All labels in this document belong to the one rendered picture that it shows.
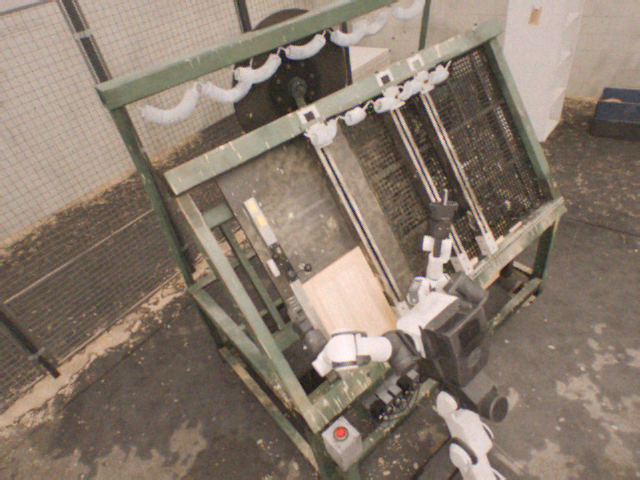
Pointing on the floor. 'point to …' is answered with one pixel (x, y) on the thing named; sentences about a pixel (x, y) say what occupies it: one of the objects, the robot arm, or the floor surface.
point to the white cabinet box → (542, 55)
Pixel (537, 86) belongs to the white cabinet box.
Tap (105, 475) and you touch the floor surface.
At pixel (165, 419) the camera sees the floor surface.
